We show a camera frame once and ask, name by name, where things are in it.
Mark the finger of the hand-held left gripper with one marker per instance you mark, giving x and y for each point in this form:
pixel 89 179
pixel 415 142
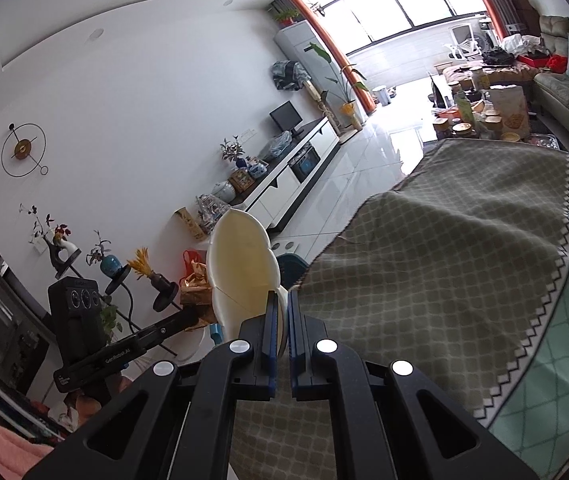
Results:
pixel 174 321

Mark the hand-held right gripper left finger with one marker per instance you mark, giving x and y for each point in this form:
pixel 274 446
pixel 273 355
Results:
pixel 273 345

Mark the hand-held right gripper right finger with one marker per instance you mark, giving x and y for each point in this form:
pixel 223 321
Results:
pixel 293 340

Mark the small gold foil packet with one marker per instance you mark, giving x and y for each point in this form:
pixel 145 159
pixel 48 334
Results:
pixel 197 292

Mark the teal plastic bin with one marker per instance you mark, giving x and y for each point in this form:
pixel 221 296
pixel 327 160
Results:
pixel 292 270

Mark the person's left hand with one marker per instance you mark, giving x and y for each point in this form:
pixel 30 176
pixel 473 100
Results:
pixel 87 407

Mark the black vase yellow wheat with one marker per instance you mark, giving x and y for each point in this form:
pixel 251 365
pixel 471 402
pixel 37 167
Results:
pixel 147 267

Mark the red plastic bag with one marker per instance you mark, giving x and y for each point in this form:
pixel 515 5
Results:
pixel 192 262

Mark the black tiered flower stand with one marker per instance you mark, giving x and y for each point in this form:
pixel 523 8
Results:
pixel 124 280

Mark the black kitchen appliance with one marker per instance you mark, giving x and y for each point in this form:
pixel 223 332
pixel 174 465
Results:
pixel 4 335

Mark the white vase red flowers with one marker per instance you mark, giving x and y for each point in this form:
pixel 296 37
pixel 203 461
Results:
pixel 59 242

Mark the gold patterned box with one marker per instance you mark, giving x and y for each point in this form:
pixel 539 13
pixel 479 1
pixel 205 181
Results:
pixel 188 222

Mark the glass ornament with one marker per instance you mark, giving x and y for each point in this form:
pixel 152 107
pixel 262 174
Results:
pixel 212 212

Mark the white ceramic jar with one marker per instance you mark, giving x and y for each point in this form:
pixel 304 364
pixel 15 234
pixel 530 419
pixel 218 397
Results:
pixel 224 191

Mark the patterned olive green blanket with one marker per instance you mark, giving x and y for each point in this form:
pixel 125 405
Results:
pixel 439 270

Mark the white and black cabinet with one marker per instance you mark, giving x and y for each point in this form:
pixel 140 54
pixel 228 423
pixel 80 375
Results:
pixel 289 175

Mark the blue white vase with plant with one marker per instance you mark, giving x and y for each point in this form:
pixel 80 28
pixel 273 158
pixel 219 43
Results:
pixel 252 167

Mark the blue plastic bag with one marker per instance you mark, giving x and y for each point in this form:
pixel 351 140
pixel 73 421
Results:
pixel 275 146

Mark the black computer monitor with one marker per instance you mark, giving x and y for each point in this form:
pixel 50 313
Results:
pixel 285 116

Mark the small white bin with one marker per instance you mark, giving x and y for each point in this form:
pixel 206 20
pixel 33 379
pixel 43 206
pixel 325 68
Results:
pixel 382 95

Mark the tall green houseplant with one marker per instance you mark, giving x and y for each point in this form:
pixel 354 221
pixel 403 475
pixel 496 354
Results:
pixel 337 77

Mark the white standing air conditioner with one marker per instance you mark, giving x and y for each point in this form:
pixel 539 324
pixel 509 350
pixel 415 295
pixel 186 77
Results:
pixel 302 70

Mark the cluttered coffee table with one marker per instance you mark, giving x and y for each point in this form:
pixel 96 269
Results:
pixel 469 115

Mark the orange pillar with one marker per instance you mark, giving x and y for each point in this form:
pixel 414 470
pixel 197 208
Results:
pixel 337 55

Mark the small potted plant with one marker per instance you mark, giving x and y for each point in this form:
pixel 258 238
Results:
pixel 285 16

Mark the white chair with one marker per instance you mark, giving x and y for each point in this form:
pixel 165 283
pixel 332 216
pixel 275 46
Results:
pixel 464 40

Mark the large window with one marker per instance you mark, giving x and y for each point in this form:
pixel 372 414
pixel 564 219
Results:
pixel 399 0

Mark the olive green sofa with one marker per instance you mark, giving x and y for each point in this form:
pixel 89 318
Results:
pixel 559 85

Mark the red cloth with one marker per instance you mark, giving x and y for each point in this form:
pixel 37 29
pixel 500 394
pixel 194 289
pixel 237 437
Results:
pixel 546 62

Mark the stacked brown boxes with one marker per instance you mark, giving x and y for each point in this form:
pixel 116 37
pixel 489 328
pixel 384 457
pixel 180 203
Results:
pixel 525 12

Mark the round black wall clock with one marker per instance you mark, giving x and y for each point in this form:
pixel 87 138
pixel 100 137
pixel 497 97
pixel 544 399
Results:
pixel 23 149

